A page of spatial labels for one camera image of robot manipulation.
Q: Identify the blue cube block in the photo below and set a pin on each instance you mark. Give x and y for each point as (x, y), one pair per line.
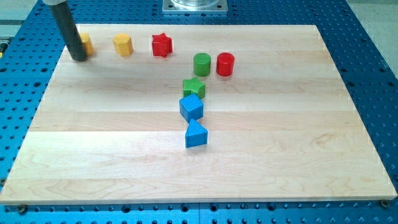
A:
(191, 107)

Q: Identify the blue triangle block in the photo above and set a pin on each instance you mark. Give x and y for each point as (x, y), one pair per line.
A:
(196, 134)

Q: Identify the green star block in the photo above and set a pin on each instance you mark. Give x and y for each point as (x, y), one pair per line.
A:
(194, 87)

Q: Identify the light wooden board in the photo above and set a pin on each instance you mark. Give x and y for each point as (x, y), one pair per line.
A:
(282, 127)

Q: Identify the green cylinder block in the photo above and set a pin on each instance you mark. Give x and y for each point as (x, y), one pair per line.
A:
(201, 64)

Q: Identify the red cylinder block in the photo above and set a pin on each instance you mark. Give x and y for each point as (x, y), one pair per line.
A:
(225, 64)

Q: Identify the red star block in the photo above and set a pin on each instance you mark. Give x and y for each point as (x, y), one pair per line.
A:
(161, 45)

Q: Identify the yellow hexagon block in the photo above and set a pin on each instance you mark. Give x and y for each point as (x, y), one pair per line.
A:
(123, 44)

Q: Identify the yellow block behind rod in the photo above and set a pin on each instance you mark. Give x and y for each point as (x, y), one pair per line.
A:
(86, 41)

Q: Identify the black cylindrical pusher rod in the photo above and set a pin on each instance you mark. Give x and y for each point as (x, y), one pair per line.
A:
(66, 24)

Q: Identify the blue perforated metal table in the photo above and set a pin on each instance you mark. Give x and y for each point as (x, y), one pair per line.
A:
(362, 39)

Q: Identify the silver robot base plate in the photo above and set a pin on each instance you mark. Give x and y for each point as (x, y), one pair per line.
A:
(194, 5)

